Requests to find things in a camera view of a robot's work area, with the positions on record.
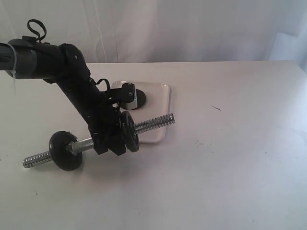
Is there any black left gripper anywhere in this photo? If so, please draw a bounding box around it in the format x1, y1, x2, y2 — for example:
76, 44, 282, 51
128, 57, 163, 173
86, 103, 127, 156

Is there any black weight plate end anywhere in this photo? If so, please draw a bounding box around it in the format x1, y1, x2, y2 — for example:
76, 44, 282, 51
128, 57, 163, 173
120, 111, 140, 152
49, 131, 83, 171

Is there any chrome threaded dumbbell bar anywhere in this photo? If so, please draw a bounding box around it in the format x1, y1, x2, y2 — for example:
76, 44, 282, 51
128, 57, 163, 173
23, 113, 175, 168

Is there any black weight plate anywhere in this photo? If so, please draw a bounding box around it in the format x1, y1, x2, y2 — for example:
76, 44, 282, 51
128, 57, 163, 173
136, 89, 146, 109

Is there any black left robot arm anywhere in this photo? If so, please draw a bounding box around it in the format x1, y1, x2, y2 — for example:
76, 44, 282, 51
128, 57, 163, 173
0, 36, 127, 155

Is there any white rectangular tray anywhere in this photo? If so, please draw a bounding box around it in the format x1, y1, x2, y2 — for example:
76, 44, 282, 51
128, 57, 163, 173
130, 81, 171, 143

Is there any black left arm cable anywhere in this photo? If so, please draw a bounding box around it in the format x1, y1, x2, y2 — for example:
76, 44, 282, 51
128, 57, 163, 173
26, 19, 47, 44

